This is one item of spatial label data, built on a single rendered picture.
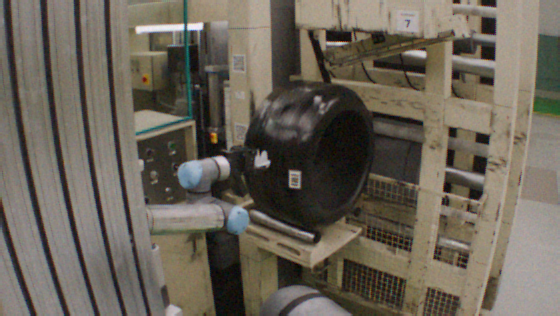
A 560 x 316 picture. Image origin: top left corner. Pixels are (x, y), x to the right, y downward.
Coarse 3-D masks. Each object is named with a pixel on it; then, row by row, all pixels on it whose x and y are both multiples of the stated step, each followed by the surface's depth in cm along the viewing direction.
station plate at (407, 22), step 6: (402, 12) 159; (408, 12) 157; (414, 12) 156; (402, 18) 160; (408, 18) 158; (414, 18) 156; (402, 24) 160; (408, 24) 159; (414, 24) 157; (408, 30) 160; (414, 30) 158
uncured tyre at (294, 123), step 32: (288, 96) 166; (320, 96) 162; (352, 96) 172; (256, 128) 166; (288, 128) 158; (320, 128) 159; (352, 128) 199; (288, 160) 156; (320, 160) 209; (352, 160) 202; (256, 192) 170; (288, 192) 159; (320, 192) 204; (352, 192) 188; (320, 224) 174
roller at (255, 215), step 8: (256, 216) 191; (264, 216) 189; (272, 224) 185; (280, 224) 183; (288, 224) 181; (288, 232) 181; (296, 232) 178; (304, 232) 176; (312, 232) 174; (312, 240) 173
